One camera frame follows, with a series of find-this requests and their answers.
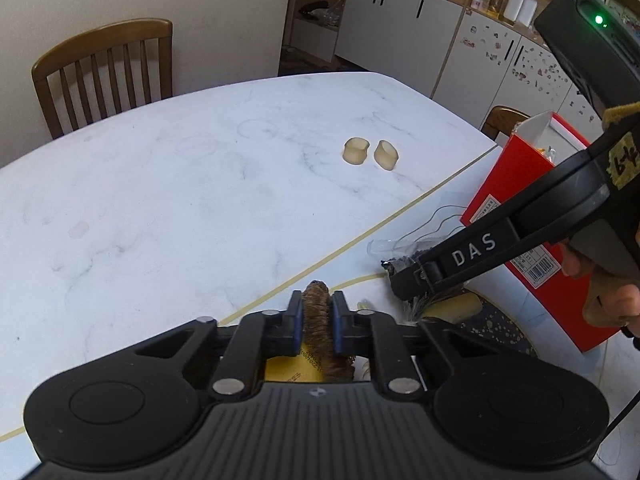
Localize pale yellow sponge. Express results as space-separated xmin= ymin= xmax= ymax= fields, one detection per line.
xmin=424 ymin=292 xmax=483 ymax=324

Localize red cardboard box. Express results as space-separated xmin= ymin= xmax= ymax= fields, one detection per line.
xmin=460 ymin=112 xmax=640 ymax=353

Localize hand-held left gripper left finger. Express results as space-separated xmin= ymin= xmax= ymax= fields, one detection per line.
xmin=132 ymin=290 xmax=305 ymax=401

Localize low white shelf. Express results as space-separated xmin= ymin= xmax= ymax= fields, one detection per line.
xmin=287 ymin=7 xmax=346 ymax=62

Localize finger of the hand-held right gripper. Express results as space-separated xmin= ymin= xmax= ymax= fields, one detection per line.
xmin=389 ymin=152 xmax=601 ymax=302

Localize wooden slat-back chair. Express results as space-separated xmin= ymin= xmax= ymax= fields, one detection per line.
xmin=31 ymin=19 xmax=174 ymax=141

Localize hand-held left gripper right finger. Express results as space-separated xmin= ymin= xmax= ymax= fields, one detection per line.
xmin=330 ymin=290 xmax=497 ymax=402

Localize white cabinet with black handles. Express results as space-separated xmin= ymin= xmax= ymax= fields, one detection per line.
xmin=334 ymin=0 xmax=468 ymax=78

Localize black cable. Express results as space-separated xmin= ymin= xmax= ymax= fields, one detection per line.
xmin=596 ymin=327 xmax=640 ymax=467

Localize brown furry roll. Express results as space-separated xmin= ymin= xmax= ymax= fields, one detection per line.
xmin=264 ymin=280 xmax=373 ymax=385

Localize white cabinet with stickers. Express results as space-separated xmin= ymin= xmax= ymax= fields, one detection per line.
xmin=430 ymin=10 xmax=606 ymax=126

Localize person's right hand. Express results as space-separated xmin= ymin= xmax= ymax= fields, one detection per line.
xmin=561 ymin=245 xmax=640 ymax=339

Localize beige rubber ring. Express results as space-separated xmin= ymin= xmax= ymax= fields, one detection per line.
xmin=373 ymin=139 xmax=399 ymax=172
xmin=343 ymin=137 xmax=370 ymax=166

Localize white canister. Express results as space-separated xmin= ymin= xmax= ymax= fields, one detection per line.
xmin=505 ymin=0 xmax=539 ymax=26

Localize clear bag of black pieces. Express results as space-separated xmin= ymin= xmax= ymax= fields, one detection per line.
xmin=367 ymin=205 xmax=471 ymax=321

